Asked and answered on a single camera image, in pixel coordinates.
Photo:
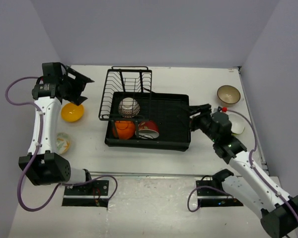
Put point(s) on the red bowl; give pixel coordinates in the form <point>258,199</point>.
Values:
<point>148,130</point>

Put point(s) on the brown patterned bowl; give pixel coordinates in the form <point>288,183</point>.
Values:
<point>128,107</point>

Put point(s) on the orange bowl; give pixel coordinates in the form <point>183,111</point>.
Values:
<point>124,129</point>

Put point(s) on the black drip tray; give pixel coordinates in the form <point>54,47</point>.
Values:
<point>169,112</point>

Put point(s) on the pink flower bowl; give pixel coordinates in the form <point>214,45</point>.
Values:
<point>228,95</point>

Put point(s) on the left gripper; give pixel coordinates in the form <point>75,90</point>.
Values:
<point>80,82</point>

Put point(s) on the black wire dish rack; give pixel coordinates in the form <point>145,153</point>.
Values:
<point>122,82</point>

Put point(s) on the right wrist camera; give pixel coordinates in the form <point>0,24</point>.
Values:
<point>220,109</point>

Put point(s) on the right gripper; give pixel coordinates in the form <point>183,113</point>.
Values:
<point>205,110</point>

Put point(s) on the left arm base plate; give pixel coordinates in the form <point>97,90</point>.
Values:
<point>95,189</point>

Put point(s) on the yellow bowl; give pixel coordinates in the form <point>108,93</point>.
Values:
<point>71,112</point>

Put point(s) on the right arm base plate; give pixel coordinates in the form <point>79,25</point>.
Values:
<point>208,191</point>

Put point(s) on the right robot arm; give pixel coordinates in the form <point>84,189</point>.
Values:
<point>276,209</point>

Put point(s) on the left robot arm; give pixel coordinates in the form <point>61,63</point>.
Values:
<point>42,164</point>

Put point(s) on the white floral bowl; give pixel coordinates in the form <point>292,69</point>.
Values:
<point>63,142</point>

